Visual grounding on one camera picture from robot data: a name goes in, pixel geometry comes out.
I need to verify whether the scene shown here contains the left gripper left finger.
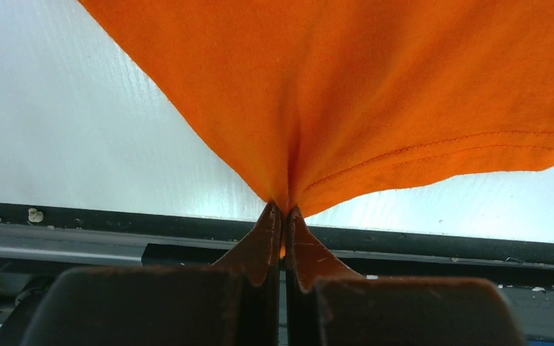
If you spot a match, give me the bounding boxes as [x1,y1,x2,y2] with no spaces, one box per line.
[22,203,282,345]

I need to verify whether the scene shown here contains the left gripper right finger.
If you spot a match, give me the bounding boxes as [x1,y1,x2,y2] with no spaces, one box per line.
[283,208,526,345]

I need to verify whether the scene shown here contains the orange t shirt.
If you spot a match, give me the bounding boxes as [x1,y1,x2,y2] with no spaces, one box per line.
[83,1,554,216]

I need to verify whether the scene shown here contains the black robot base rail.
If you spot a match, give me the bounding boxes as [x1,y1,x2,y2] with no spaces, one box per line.
[0,203,554,345]

